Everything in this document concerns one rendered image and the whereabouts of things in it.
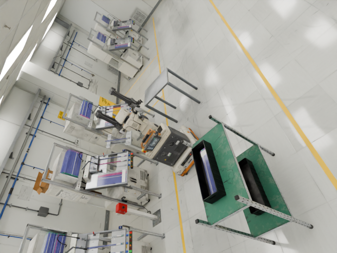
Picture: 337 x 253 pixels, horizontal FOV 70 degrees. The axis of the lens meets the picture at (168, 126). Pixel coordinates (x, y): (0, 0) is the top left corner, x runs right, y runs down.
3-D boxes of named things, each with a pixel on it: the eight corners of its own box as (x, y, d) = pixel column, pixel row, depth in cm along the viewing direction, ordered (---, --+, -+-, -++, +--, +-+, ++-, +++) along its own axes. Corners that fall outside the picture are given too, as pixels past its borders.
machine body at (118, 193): (149, 171, 503) (123, 161, 473) (151, 202, 453) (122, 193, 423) (132, 185, 536) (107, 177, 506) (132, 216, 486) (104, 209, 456)
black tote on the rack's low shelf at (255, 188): (239, 168, 276) (233, 165, 270) (251, 160, 267) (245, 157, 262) (258, 216, 235) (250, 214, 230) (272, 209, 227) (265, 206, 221)
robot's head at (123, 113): (127, 113, 366) (120, 107, 369) (120, 124, 371) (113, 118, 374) (132, 113, 379) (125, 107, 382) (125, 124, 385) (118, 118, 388)
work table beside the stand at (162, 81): (200, 102, 456) (167, 82, 416) (176, 123, 495) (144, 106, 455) (197, 87, 486) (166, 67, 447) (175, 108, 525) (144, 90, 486)
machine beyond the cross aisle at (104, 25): (148, 29, 949) (104, -3, 856) (149, 38, 890) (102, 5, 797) (129, 55, 1017) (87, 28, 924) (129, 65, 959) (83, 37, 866)
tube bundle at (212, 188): (202, 152, 244) (199, 151, 242) (207, 148, 240) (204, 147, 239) (214, 197, 207) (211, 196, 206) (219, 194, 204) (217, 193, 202)
